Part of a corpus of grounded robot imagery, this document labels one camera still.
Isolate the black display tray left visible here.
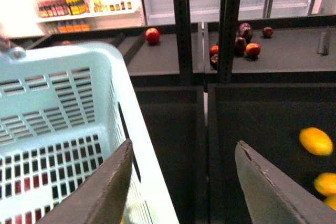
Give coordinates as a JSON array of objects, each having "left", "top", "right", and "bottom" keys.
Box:
[{"left": 135, "top": 87, "right": 208, "bottom": 223}]

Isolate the black display tray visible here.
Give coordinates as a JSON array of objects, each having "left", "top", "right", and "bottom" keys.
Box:
[
  {"left": 135, "top": 87, "right": 208, "bottom": 223},
  {"left": 208, "top": 83, "right": 335, "bottom": 223}
]

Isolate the white shelf with bottles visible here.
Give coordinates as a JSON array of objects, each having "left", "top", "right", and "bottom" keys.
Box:
[{"left": 24, "top": 0, "right": 145, "bottom": 35}]

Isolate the red apple near post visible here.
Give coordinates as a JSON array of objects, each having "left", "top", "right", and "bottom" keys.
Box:
[{"left": 209, "top": 45, "right": 219, "bottom": 57}]

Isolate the dark red fruit far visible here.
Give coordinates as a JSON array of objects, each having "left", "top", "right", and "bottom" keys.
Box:
[{"left": 262, "top": 27, "right": 274, "bottom": 38}]

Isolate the black upright post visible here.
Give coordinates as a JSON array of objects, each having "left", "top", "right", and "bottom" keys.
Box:
[
  {"left": 173, "top": 0, "right": 193, "bottom": 86},
  {"left": 217, "top": 0, "right": 240, "bottom": 83}
]

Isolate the yellow lemon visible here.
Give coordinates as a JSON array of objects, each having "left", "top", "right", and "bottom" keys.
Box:
[
  {"left": 299, "top": 127, "right": 334, "bottom": 156},
  {"left": 314, "top": 173, "right": 335, "bottom": 196},
  {"left": 323, "top": 194, "right": 336, "bottom": 210}
]

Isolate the dark purple fruit top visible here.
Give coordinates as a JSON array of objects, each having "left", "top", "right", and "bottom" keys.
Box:
[{"left": 238, "top": 23, "right": 253, "bottom": 42}]

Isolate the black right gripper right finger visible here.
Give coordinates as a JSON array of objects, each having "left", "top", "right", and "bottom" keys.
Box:
[{"left": 235, "top": 141, "right": 335, "bottom": 223}]

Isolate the yellow lemon middle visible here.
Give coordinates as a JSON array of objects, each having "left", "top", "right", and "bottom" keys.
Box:
[{"left": 314, "top": 173, "right": 335, "bottom": 196}]

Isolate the red apple on shelf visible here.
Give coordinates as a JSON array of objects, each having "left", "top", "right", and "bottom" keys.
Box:
[{"left": 145, "top": 27, "right": 161, "bottom": 45}]

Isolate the yellow lemon lower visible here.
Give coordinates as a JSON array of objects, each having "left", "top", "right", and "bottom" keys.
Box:
[{"left": 323, "top": 194, "right": 336, "bottom": 210}]

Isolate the dark purple fruit lower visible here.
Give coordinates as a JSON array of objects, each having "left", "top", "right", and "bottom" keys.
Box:
[{"left": 234, "top": 37, "right": 247, "bottom": 56}]

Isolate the black display tray right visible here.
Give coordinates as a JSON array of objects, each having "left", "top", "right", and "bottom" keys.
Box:
[{"left": 208, "top": 83, "right": 335, "bottom": 223}]

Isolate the light blue plastic basket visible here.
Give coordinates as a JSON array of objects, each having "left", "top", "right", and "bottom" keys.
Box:
[{"left": 1, "top": 42, "right": 178, "bottom": 223}]

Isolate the yellow lemon upper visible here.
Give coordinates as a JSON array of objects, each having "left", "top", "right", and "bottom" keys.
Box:
[{"left": 299, "top": 127, "right": 334, "bottom": 156}]

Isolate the black upright post left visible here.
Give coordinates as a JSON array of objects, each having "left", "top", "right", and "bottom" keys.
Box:
[{"left": 173, "top": 0, "right": 193, "bottom": 86}]

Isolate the dark purple fruit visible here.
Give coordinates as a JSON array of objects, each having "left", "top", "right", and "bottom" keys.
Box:
[
  {"left": 234, "top": 37, "right": 247, "bottom": 56},
  {"left": 238, "top": 23, "right": 253, "bottom": 42}
]

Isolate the red orange apple right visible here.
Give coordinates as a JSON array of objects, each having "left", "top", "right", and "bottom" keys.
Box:
[{"left": 246, "top": 43, "right": 261, "bottom": 58}]

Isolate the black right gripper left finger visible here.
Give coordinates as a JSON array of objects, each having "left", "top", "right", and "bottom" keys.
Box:
[{"left": 37, "top": 139, "right": 133, "bottom": 223}]

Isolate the black upright post right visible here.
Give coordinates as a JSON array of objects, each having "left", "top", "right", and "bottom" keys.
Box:
[{"left": 217, "top": 0, "right": 240, "bottom": 83}]

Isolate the dark fruit behind post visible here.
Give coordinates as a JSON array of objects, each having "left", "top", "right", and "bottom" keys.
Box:
[{"left": 210, "top": 54, "right": 218, "bottom": 70}]

